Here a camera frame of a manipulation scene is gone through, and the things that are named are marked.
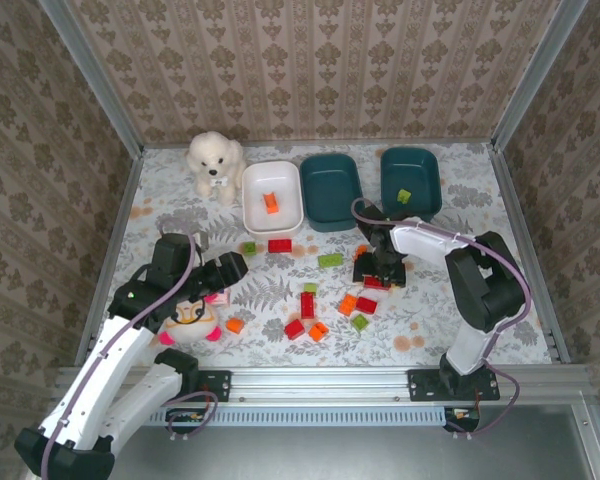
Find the aluminium side rail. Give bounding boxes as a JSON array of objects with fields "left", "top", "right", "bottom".
[
  {"left": 74, "top": 147, "right": 146, "bottom": 369},
  {"left": 488, "top": 144, "right": 572, "bottom": 364}
]

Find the thin aluminium rail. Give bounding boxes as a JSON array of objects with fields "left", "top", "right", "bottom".
[{"left": 142, "top": 139, "right": 496, "bottom": 150}]

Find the white plush dog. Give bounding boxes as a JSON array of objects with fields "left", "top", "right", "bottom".
[{"left": 186, "top": 130, "right": 248, "bottom": 207}]

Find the slotted cable duct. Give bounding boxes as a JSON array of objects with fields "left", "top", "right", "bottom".
[{"left": 144, "top": 405, "right": 449, "bottom": 427}]

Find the aluminium frame post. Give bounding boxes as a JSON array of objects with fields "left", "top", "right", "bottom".
[
  {"left": 38, "top": 0, "right": 145, "bottom": 157},
  {"left": 492, "top": 0, "right": 592, "bottom": 151}
]

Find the white plastic bin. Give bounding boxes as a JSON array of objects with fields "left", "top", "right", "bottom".
[{"left": 240, "top": 160, "right": 305, "bottom": 239}]

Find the teal plastic bin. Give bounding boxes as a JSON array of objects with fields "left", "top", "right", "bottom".
[
  {"left": 298, "top": 153, "right": 366, "bottom": 234},
  {"left": 379, "top": 146, "right": 444, "bottom": 224}
]

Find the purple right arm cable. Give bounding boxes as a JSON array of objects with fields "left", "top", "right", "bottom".
[{"left": 350, "top": 198, "right": 531, "bottom": 436}]

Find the grey metal panel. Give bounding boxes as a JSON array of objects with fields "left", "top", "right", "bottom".
[{"left": 112, "top": 424, "right": 589, "bottom": 480}]

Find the plush doll with glasses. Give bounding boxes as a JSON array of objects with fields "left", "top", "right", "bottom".
[{"left": 157, "top": 291, "right": 231, "bottom": 347}]

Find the floral table cover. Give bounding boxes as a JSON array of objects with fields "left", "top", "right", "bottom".
[{"left": 87, "top": 142, "right": 554, "bottom": 369}]

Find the wide aluminium base rail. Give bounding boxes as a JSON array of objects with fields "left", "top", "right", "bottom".
[{"left": 54, "top": 364, "right": 594, "bottom": 404}]

